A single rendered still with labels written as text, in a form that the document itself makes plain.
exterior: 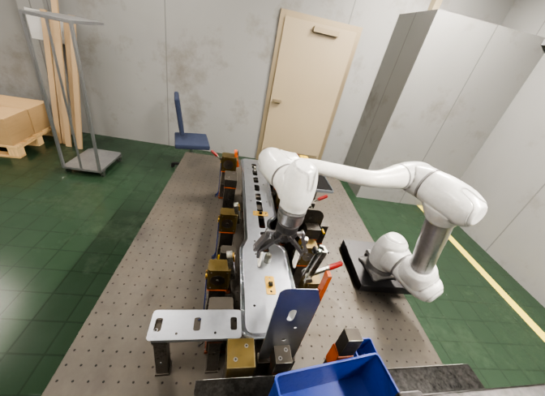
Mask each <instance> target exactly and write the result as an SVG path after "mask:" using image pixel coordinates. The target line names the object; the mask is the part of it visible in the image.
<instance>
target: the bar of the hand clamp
mask: <svg viewBox="0 0 545 396"><path fill-rule="evenodd" d="M311 251H312V253H313V254H315V255H314V256H313V257H312V259H311V261H310V263H309V264H308V266H307V267H306V269H305V271H304V272H303V275H305V273H308V274H307V276H306V277H305V279H306V278H312V277H313V275H314V274H315V272H316V270H317V269H318V268H319V266H320V264H321V263H322V261H323V259H324V258H325V257H326V255H327V254H329V251H328V250H327V249H326V247H325V246H322V245H320V246H319V247H318V248H317V247H316V246H314V247H313V248H312V250H311ZM305 279H304V280H305ZM304 280H303V281H304Z"/></svg>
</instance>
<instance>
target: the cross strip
mask: <svg viewBox="0 0 545 396"><path fill-rule="evenodd" d="M196 317H200V318H201V324H200V330H198V331H194V330H193V326H194V320H195V318H196ZM231 317H237V329H236V330H232V329H231V328H230V319H231ZM157 318H163V322H162V326H161V330H160V331H159V332H154V331H153V329H154V325H155V322H156V319H157ZM214 332H217V333H216V334H215V333H214ZM175 333H178V334H177V335H175ZM241 336H242V326H241V311H240V310H238V309H223V310H156V311H155V312H154V313H153V314H152V319H151V323H150V326H149V329H148V334H147V337H146V339H147V340H148V341H151V343H155V342H208V341H227V339H229V338H240V337H241Z"/></svg>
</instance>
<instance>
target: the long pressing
mask: <svg viewBox="0 0 545 396"><path fill-rule="evenodd" d="M252 165H255V166H256V169H255V171H256V172H257V175H253V172H252V171H253V168H252ZM241 167H242V202H243V221H244V241H243V242H242V245H241V246H240V248H239V264H240V308H241V326H242V334H243V335H244V337H246V338H254V340H262V339H264V336H265V334H266V331H267V328H268V324H269V322H270V319H271V315H272V313H273V309H274V307H275V306H276V303H277V299H278V296H279V294H280V292H281V291H283V290H284V289H296V288H295V284H294V278H293V274H292V270H291V267H290V260H289V257H288V253H287V250H286V249H285V248H284V247H283V246H281V245H280V244H279V243H276V244H273V245H272V246H270V247H268V252H270V253H271V254H272V259H271V262H270V263H269V264H265V263H264V255H265V254H266V253H267V252H263V256H262V260H261V263H260V267H258V262H257V260H258V258H256V255H255V254H256V252H254V251H253V244H254V243H255V242H256V241H257V240H258V239H259V238H260V232H265V230H266V228H269V229H270V230H271V227H270V222H272V221H274V220H275V219H276V218H277V212H276V209H275V204H274V201H273V194H272V190H271V187H270V183H269V182H268V181H267V180H266V179H265V178H264V176H263V175H262V174H261V172H260V169H259V167H258V160H255V159H248V158H243V159H242V160H241ZM253 178H257V179H258V183H254V179H253ZM255 185H256V186H259V189H260V190H259V191H255ZM255 194H260V199H261V200H257V199H256V198H255ZM256 202H261V204H262V210H263V212H268V216H267V217H265V216H263V217H264V226H265V228H260V225H259V218H258V216H255V215H253V211H257V205H256ZM254 240H255V242H254ZM265 276H273V277H274V282H275V287H276V294H275V295H268V294H267V292H266V285H265ZM253 305H255V307H254V306H253ZM296 312H297V311H296V310H292V311H290V312H289V315H288V317H287V320H288V321H291V320H293V319H294V317H295V314H296Z"/></svg>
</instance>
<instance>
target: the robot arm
mask: <svg viewBox="0 0 545 396"><path fill-rule="evenodd" d="M258 167H259V169H260V172H261V174H262V175H263V176H264V178H265V179H266V180H267V181H268V182H269V183H270V184H271V185H272V186H273V187H274V188H275V189H276V191H277V195H278V198H279V199H280V204H279V208H278V211H277V225H276V229H275V230H270V229H269V228H266V230H265V232H264V233H263V234H262V235H261V236H260V238H259V239H258V240H257V241H256V242H255V243H254V244H253V251H254V252H256V258H258V260H257V262H258V267H260V263H261V260H262V256H263V251H264V250H265V249H267V248H269V247H270V246H272V245H273V244H276V243H278V242H279V243H288V242H291V244H292V245H294V247H295V248H296V252H295V254H294V259H293V261H292V264H293V267H294V268H295V267H296V264H297V262H298V260H300V259H301V256H303V253H305V254H307V253H308V250H307V245H306V243H305V234H304V231H303V230H301V231H300V232H298V228H299V227H300V226H301V225H302V223H303V219H304V217H305V215H306V212H307V209H308V207H309V206H310V205H311V202H312V201H313V198H314V195H315V191H316V188H317V183H318V175H322V176H325V177H329V178H332V179H338V180H341V181H344V182H347V183H353V184H357V185H361V186H365V187H379V188H392V189H403V190H404V191H406V192H408V193H410V194H411V195H412V196H414V197H416V198H417V199H419V200H420V201H421V202H422V207H423V213H424V216H425V220H424V222H423V226H422V229H421V231H420V234H419V237H418V241H417V243H416V246H415V248H414V252H413V255H412V254H411V253H410V250H409V249H408V247H409V246H408V243H407V241H406V239H405V238H404V237H403V236H402V235H400V234H398V233H396V232H389V233H387V234H385V235H382V236H381V237H380V238H379V239H378V240H377V241H376V243H375V245H374V246H373V248H372V250H370V249H367V250H366V253H367V256H360V257H359V258H358V260H359V261H360V262H361V263H362V264H363V266H364V267H365V269H366V270H367V272H368V273H369V274H370V276H371V280H372V281H373V282H378V281H381V280H387V279H397V280H398V281H399V283H400V284H401V285H402V286H403V287H404V288H405V289H406V290H407V291H409V292H410V293H411V294H412V295H413V296H414V297H415V298H417V299H420V300H422V301H423V302H428V303H430V302H432V301H433V300H434V299H436V298H438V297H439V296H440V295H442V294H443V292H444V287H443V284H442V281H441V280H440V279H439V274H438V269H437V267H436V262H437V261H438V259H439V257H440V253H441V252H442V250H443V248H444V246H445V244H446V243H447V241H448V238H449V236H450V235H451V233H452V230H453V227H455V226H464V227H468V226H473V225H475V224H477V223H478V222H479V221H480V220H481V219H482V218H483V217H484V216H485V214H486V212H487V202H486V201H485V200H484V199H483V197H482V196H481V195H480V194H479V193H478V192H477V191H476V190H474V189H473V188H472V187H471V186H469V185H468V184H466V183H464V182H462V181H461V180H460V179H457V178H455V177H453V176H452V175H450V174H446V173H444V172H442V171H440V170H437V169H436V168H434V167H432V166H430V165H429V164H427V163H425V162H421V161H406V162H402V163H399V164H396V165H392V166H390V167H387V168H384V169H382V170H364V169H359V168H355V167H351V166H344V165H340V164H336V163H331V162H327V161H321V160H316V159H310V158H302V157H299V156H298V155H297V154H296V153H292V152H287V151H285V150H282V149H278V148H265V149H264V150H263V151H262V152H261V153H260V155H259V159H258ZM271 235H272V237H271V238H269V239H268V237H270V236H271ZM297 236H298V237H299V238H300V239H301V241H302V244H303V248H301V247H300V246H299V245H298V243H297V241H296V240H295V239H294V238H296V237H297ZM267 239H268V240H267Z"/></svg>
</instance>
